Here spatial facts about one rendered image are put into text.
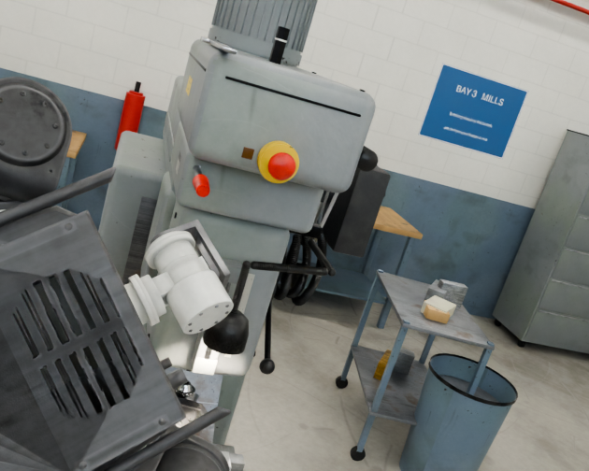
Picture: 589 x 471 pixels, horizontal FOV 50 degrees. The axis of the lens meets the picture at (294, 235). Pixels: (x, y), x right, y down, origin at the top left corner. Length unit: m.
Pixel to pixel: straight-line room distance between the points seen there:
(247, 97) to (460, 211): 5.39
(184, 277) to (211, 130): 0.26
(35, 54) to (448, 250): 4.01
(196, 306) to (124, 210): 0.86
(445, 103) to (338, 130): 4.99
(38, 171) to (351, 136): 0.48
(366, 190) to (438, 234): 4.78
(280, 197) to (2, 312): 0.61
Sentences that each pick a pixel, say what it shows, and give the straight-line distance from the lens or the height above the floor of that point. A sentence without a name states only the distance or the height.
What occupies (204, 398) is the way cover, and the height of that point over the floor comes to 1.01.
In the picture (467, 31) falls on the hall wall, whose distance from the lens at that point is 5.96.
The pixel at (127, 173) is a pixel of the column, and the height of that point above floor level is 1.55.
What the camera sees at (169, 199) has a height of 1.58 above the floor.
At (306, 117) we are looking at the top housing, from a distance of 0.95.
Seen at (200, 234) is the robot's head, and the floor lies 1.67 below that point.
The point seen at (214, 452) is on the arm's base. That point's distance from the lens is 0.79.
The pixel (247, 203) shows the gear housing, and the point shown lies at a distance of 1.06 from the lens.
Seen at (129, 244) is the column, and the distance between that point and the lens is 1.59.
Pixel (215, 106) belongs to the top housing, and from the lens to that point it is 0.92.
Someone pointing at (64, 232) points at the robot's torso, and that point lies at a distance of 0.56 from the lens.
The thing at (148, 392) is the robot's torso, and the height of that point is 1.61.
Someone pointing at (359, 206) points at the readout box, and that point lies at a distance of 1.46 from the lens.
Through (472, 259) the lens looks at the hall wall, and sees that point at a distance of 6.48.
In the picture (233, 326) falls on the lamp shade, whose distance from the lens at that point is 1.03.
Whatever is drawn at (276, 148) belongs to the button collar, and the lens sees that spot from 0.92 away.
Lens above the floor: 1.91
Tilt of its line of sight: 15 degrees down
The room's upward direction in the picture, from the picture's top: 17 degrees clockwise
